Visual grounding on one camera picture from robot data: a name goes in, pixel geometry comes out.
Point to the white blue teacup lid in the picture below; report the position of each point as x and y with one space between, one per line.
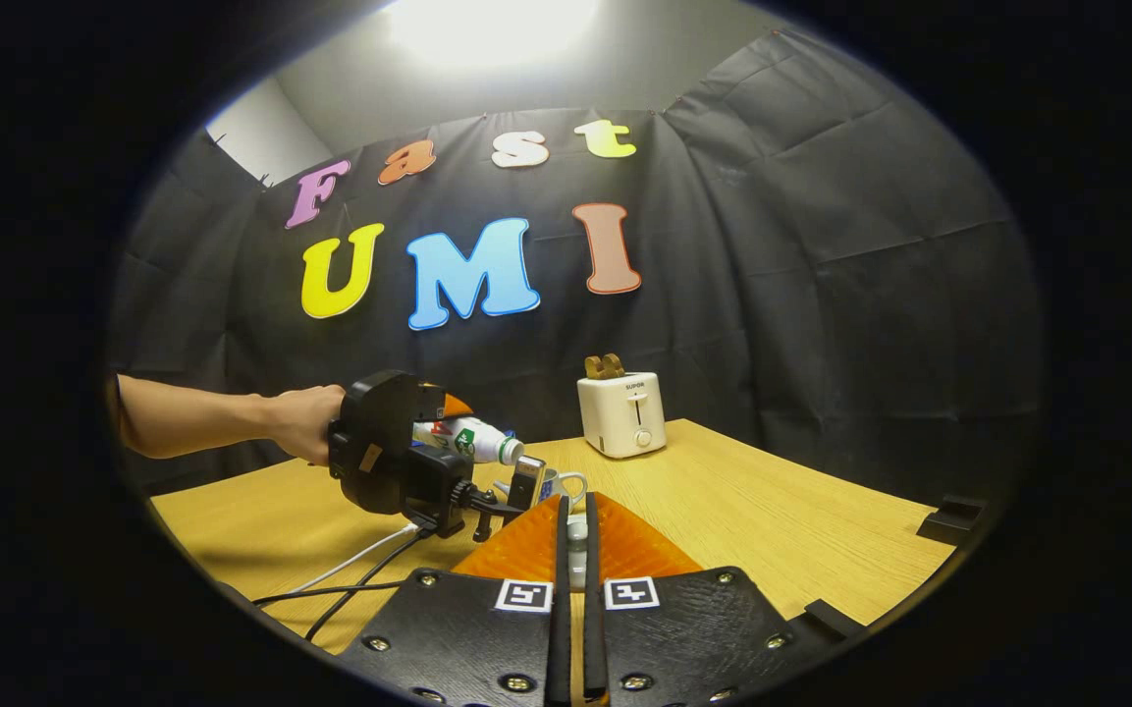
576 550

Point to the black plastic bracket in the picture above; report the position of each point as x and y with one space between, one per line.
953 520
833 619

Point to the cream white toaster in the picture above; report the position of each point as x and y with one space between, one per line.
621 417

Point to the white water bottle green label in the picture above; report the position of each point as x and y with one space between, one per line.
477 440

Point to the brown toast slice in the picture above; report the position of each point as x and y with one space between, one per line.
615 365
595 368

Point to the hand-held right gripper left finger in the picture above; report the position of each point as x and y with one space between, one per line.
467 638

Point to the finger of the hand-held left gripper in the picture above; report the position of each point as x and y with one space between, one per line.
455 407

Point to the black backdrop cloth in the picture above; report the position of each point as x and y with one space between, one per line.
821 295

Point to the ceiling light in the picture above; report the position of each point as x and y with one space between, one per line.
492 25

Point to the white blue teacup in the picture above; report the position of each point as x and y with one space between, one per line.
566 486

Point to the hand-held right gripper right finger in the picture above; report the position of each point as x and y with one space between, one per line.
693 638

